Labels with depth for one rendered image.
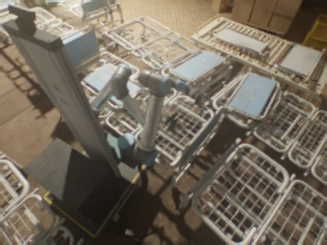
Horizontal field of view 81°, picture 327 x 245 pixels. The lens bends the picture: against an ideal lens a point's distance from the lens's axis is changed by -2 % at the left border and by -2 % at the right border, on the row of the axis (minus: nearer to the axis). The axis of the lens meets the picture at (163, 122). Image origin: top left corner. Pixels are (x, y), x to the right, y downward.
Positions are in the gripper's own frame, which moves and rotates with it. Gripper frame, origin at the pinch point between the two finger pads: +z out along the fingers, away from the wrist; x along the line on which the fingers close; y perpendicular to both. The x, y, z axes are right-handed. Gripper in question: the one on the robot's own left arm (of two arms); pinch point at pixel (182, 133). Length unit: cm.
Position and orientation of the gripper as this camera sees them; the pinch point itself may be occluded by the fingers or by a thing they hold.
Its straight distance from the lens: 170.5
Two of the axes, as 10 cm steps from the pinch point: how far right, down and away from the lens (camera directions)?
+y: -6.4, 6.2, -4.6
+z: 7.6, 6.1, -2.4
